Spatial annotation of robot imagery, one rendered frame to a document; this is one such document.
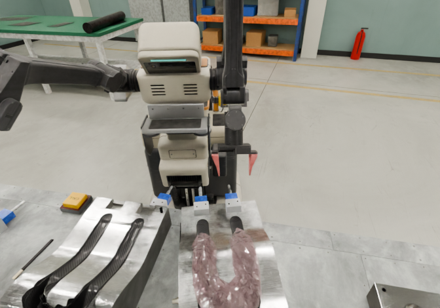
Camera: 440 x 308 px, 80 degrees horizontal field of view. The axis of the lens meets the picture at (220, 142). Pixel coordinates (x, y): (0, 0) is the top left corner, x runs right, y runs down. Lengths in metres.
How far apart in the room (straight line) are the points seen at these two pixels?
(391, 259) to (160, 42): 1.00
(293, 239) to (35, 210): 0.94
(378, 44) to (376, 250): 5.27
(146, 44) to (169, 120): 0.30
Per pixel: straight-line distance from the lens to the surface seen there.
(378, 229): 2.22
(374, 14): 5.91
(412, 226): 2.36
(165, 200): 0.97
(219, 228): 0.87
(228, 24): 0.73
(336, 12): 5.84
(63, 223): 1.12
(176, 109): 1.05
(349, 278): 0.92
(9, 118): 0.70
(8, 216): 1.20
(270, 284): 0.76
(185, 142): 1.18
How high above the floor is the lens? 1.54
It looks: 34 degrees down
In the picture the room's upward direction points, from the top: 1 degrees counter-clockwise
